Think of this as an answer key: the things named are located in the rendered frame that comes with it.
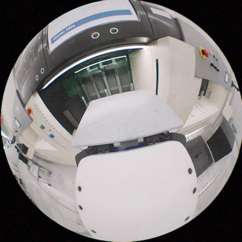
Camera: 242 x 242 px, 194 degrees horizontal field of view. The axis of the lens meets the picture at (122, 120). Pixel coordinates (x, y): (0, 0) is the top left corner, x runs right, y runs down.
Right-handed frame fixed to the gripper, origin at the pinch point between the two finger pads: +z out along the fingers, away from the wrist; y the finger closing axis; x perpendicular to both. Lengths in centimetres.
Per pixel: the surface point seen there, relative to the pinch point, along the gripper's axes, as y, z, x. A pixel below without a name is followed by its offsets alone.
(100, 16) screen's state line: 0.0, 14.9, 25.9
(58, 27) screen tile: -13.4, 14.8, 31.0
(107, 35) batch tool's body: 0.5, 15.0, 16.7
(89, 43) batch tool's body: -4.6, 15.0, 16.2
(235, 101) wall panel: 425, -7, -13
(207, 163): 53, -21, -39
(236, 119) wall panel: 426, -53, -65
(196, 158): 43, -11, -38
